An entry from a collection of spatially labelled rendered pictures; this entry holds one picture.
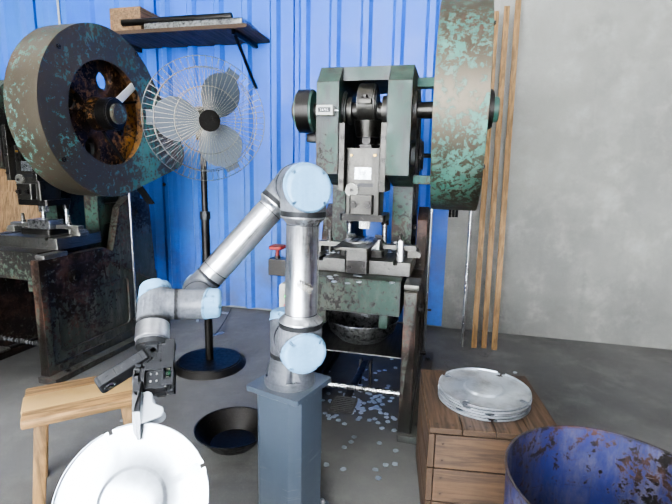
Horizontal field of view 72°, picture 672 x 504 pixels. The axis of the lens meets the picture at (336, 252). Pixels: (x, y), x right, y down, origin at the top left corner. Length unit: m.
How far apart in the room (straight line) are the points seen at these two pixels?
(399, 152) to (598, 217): 1.73
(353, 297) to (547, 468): 0.95
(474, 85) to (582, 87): 1.72
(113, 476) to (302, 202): 0.69
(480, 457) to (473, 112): 1.07
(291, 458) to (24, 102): 1.80
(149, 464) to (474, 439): 0.88
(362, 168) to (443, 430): 1.08
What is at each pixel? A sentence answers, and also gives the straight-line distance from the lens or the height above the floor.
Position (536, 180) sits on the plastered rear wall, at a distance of 3.22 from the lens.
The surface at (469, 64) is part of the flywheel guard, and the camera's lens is 1.66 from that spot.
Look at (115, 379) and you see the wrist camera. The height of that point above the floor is 0.63.
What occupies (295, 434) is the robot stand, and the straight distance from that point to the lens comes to 1.42.
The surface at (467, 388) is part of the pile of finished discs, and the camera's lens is 1.61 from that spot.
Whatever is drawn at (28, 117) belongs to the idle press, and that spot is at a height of 1.27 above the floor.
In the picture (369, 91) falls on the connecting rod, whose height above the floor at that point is 1.40.
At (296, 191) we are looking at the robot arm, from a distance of 1.10.
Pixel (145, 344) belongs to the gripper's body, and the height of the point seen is 0.69.
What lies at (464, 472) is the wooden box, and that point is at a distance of 1.54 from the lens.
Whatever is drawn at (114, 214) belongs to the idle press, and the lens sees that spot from 2.99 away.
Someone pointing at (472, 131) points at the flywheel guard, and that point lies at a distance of 1.64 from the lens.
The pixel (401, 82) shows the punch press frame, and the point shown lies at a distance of 1.94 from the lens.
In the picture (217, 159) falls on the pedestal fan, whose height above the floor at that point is 1.12.
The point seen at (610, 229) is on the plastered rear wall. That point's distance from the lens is 3.34.
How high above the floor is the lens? 1.08
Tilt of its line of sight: 10 degrees down
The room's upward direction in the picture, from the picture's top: 1 degrees clockwise
